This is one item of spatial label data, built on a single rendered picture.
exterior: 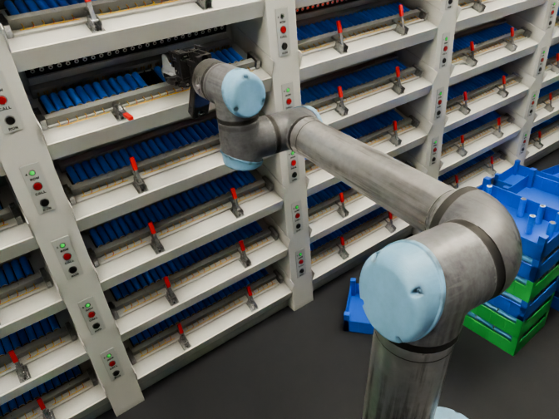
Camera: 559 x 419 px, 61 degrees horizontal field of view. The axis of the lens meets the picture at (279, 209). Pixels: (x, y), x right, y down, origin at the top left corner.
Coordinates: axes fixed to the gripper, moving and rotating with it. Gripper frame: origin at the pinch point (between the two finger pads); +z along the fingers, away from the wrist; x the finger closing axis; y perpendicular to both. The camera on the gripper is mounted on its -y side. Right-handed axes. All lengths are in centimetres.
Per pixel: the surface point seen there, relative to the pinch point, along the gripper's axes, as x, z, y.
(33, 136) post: 37.2, -8.0, -3.6
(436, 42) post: -95, -9, -12
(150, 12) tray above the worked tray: 4.0, -4.3, 15.1
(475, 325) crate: -66, -58, -93
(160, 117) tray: 8.6, -7.6, -8.2
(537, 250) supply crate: -67, -71, -53
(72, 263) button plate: 40, -8, -37
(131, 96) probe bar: 13.1, -3.8, -2.3
